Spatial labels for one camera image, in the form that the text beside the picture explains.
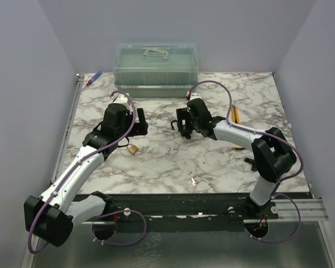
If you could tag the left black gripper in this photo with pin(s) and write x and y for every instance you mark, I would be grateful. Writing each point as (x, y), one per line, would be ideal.
(139, 128)

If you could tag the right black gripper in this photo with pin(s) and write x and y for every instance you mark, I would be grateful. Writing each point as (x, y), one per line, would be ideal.
(183, 114)

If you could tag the black padlock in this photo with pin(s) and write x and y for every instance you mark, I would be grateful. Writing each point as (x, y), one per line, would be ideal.
(174, 124)

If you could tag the small brass padlock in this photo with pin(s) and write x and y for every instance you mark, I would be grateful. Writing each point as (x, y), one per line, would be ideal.
(132, 148)

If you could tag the small silver key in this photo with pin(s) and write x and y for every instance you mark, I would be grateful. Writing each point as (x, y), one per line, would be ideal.
(194, 181)

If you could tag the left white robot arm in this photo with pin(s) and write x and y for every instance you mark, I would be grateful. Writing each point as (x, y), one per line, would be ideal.
(53, 215)

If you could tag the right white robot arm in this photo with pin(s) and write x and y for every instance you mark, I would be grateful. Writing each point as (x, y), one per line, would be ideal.
(273, 157)

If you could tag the yellow utility knife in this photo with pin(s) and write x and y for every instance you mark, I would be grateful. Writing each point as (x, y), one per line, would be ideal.
(234, 115)

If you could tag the green transparent toolbox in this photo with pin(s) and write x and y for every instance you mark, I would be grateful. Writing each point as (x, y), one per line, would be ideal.
(155, 70)

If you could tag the blue red screwdriver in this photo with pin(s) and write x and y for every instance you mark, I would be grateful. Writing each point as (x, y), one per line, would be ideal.
(93, 78)

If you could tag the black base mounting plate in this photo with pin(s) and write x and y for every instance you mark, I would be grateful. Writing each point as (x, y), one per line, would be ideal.
(182, 213)

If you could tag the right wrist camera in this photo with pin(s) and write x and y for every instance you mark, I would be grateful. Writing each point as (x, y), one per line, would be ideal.
(192, 95)

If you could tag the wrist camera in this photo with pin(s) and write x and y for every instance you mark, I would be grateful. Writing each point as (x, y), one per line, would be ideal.
(120, 98)
(192, 95)

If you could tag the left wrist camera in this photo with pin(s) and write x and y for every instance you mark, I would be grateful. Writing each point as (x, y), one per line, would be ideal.
(120, 98)

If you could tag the aluminium rail left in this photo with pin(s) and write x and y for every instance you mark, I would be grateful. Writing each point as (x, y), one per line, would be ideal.
(67, 130)

